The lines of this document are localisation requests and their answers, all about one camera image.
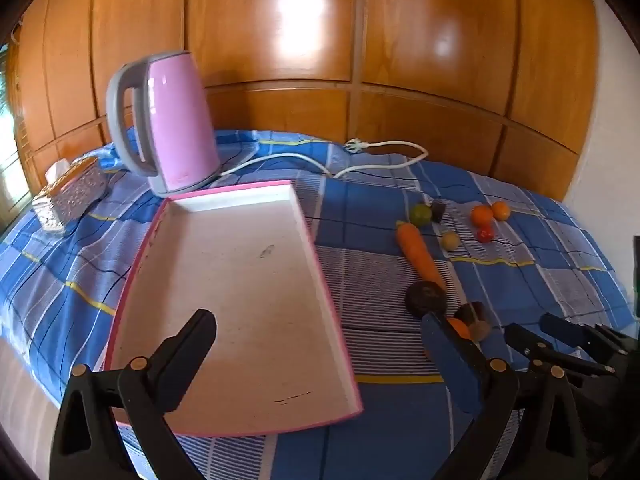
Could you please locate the carrot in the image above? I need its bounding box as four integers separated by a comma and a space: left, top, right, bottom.
396, 220, 448, 293

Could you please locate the wooden wardrobe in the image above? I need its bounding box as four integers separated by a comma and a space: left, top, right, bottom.
10, 0, 601, 201

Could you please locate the silver tissue box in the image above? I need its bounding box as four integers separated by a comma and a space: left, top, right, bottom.
37, 156, 111, 223

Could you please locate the clear glass cup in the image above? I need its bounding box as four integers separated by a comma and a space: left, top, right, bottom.
32, 195, 71, 233

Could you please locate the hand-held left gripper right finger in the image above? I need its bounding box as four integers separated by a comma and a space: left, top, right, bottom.
422, 312, 588, 480

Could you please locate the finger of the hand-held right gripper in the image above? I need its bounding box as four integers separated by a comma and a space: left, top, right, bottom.
542, 313, 626, 357
505, 324, 617, 383

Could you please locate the brown chocolate piece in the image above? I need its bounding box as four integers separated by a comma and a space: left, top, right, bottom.
459, 301, 492, 343

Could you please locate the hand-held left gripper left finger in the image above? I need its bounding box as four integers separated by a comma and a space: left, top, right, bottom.
50, 309, 217, 480

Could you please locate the white power cable with plug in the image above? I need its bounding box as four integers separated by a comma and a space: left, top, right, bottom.
212, 137, 431, 181

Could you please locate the blue plaid blanket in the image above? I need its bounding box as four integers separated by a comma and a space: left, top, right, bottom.
0, 127, 633, 480

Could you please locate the pink electric kettle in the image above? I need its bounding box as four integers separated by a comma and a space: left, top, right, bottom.
105, 50, 222, 198

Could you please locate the wooden glass-panel door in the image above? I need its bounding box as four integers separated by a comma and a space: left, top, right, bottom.
0, 40, 33, 231

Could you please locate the white tray with pink rim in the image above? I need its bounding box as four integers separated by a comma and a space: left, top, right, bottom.
102, 180, 364, 438

